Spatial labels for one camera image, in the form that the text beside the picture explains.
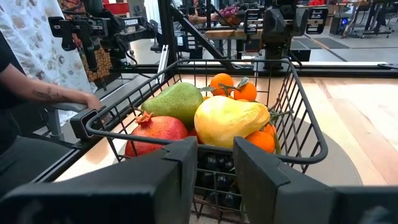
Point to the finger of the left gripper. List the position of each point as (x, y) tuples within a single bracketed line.
[(317, 21), (253, 21)]

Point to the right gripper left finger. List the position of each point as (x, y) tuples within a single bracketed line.
[(174, 180)]

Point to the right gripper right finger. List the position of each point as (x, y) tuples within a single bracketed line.
[(264, 193)]

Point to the black grape bunch with leaves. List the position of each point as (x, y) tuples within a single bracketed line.
[(217, 180)]

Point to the red pomegranate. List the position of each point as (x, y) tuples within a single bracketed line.
[(158, 130)]

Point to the orange tangerine cluster with leaves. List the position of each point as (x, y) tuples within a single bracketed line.
[(220, 82), (262, 140)]

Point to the green pear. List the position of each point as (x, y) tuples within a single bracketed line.
[(174, 102)]

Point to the yellow pear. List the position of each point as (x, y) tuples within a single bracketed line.
[(227, 121)]

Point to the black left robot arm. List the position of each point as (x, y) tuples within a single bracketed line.
[(276, 53)]

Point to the person's forearm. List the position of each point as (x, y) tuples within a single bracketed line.
[(40, 91)]

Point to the brown bowl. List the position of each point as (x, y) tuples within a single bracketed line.
[(231, 21)]

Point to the black computer tower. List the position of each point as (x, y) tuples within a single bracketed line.
[(339, 26)]

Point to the black floor mat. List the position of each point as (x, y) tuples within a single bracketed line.
[(331, 43)]

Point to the purple grape bunch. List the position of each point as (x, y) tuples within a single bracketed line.
[(229, 12)]

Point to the wooden table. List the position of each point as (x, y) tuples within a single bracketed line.
[(230, 33)]

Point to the round grey table mat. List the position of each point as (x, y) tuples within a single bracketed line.
[(335, 168)]

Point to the white metal bar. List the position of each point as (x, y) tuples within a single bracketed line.
[(163, 62)]

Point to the person's hand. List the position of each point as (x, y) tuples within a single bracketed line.
[(93, 102)]

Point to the grey chair armrest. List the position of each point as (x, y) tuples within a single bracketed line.
[(66, 107)]

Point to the brown patterned cloth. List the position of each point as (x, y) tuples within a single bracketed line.
[(104, 63)]

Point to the red box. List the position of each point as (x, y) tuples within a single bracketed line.
[(116, 8)]

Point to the person in patterned shirt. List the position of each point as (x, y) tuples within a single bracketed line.
[(34, 40)]

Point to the black workstation frame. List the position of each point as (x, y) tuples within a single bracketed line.
[(373, 18)]

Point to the black rig frame post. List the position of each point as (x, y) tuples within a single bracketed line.
[(168, 31)]

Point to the black frame bracket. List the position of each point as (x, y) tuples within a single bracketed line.
[(81, 124)]

